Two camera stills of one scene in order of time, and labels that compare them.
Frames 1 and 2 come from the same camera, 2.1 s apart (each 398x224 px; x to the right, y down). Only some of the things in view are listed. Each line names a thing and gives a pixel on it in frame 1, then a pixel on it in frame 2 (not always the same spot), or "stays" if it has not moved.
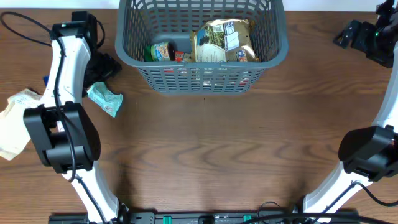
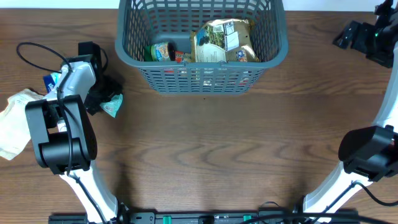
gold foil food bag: x=223 y=40 stays
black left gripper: x=107 y=63 -> x=109 y=83
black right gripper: x=364 y=29 stays
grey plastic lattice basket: x=140 y=23 stays
